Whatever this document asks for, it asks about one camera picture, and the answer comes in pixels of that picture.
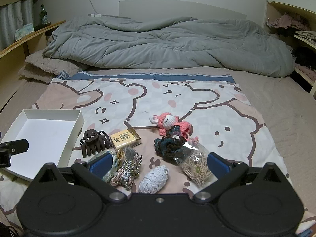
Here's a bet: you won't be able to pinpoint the grey tassel cord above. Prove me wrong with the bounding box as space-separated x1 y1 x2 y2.
110 147 143 191

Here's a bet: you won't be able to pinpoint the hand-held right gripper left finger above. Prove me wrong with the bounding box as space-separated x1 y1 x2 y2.
32 150 127 204

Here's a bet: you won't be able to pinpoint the dark clothes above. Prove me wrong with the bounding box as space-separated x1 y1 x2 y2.
291 46 316 66

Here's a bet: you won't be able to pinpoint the pink crochet doll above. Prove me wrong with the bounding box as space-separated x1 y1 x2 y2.
149 112 199 143

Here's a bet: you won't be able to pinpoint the small yellow box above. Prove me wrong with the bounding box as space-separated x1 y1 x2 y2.
109 126 143 150

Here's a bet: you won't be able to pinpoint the floral fabric pouch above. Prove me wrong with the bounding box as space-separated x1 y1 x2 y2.
87 150 118 183

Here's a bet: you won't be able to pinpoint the wooden shelf unit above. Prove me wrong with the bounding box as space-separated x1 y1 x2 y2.
264 0 316 93

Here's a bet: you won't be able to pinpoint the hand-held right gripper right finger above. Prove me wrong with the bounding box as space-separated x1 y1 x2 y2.
193 152 289 204

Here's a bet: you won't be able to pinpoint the pink clothes pile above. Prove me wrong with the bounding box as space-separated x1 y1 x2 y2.
267 13 310 30

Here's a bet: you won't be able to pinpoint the bear printed blanket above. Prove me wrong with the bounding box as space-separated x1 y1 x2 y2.
0 70 314 237

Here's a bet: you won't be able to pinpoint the clear bag of hair ties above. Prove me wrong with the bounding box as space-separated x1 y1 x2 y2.
176 139 218 187

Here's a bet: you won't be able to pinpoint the grey curtain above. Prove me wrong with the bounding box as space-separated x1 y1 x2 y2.
0 0 34 51

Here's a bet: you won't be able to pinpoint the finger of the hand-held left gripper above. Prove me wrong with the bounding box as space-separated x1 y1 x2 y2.
0 139 30 168

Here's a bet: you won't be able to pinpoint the brown hair claw clip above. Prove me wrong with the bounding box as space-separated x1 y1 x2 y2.
79 130 110 158

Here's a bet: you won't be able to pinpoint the white cardboard box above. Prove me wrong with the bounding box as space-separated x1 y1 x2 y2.
0 109 85 181

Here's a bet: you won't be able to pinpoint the wooden bedside ledge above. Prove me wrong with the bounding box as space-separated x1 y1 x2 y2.
0 20 67 110

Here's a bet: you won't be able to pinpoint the folded beige clothes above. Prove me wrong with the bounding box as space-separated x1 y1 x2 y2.
294 30 316 45

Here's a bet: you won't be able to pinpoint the tissue box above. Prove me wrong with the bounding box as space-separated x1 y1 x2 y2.
15 23 34 40

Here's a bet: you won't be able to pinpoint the grey duvet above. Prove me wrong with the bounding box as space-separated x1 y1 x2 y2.
43 15 296 78

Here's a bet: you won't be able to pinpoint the beige fuzzy blanket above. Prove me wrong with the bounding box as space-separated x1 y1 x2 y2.
18 49 86 83

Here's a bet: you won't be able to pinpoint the green glass bottle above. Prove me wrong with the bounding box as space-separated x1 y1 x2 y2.
39 4 49 26

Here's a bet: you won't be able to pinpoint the folded pink clothes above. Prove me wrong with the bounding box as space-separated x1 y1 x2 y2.
295 64 316 81

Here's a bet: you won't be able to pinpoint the dark crochet scrunchie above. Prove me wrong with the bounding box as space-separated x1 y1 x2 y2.
153 126 196 164

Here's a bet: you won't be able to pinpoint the white crochet ball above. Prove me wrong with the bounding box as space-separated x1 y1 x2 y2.
138 165 171 194

